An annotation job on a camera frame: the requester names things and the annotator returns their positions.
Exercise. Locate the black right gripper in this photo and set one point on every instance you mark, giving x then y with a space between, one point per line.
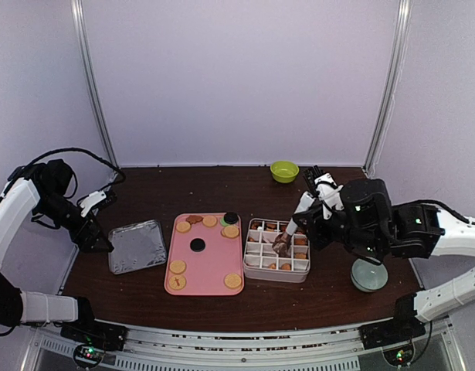
314 233

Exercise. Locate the round dotted biscuit right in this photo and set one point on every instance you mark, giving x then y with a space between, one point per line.
233 281

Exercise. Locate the black sandwich cookie middle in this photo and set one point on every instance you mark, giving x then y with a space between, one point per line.
197 245

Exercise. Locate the black sandwich cookie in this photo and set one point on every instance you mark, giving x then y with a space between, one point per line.
231 218
197 245

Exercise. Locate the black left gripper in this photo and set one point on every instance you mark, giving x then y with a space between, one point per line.
84 243

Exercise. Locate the left aluminium corner post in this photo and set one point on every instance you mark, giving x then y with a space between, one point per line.
84 48

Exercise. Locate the clear plastic box lid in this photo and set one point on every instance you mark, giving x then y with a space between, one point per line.
136 247

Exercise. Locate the green plastic bowl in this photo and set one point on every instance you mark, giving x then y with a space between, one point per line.
284 171

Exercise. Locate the round dotted biscuit far left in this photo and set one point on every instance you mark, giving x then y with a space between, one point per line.
230 231

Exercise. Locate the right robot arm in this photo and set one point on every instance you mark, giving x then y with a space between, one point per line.
360 216

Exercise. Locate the pale celadon ceramic bowl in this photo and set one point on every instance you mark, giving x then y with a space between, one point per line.
367 277

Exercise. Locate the green sandwich cookie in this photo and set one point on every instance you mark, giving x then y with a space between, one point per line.
223 222

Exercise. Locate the right aluminium corner post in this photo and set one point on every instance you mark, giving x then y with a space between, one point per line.
388 97

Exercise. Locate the lilac divided storage box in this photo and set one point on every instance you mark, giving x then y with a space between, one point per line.
261 262

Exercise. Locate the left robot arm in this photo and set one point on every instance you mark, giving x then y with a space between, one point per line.
38 191

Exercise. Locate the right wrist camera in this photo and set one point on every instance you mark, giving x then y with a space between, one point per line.
323 187

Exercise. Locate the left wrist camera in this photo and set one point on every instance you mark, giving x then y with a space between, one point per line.
97 200

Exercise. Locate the pink plastic tray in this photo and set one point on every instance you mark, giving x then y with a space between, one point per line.
206 270

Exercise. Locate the round dotted biscuit far corner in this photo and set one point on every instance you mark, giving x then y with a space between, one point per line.
183 227

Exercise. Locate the round dotted biscuit near left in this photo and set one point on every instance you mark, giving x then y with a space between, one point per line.
177 267

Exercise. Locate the brown flower cookie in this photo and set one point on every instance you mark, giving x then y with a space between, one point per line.
193 219

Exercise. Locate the black sandwich cookie far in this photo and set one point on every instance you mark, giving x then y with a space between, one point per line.
231 218

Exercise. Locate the dotted biscuit with red mark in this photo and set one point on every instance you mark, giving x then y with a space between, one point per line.
177 282

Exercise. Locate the round dotted biscuit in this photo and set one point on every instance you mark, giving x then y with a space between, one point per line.
233 281
230 231
177 267

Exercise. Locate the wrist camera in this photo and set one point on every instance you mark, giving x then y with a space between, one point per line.
323 187
97 200

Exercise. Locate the aluminium corner post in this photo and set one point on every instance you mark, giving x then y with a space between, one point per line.
388 97
84 48

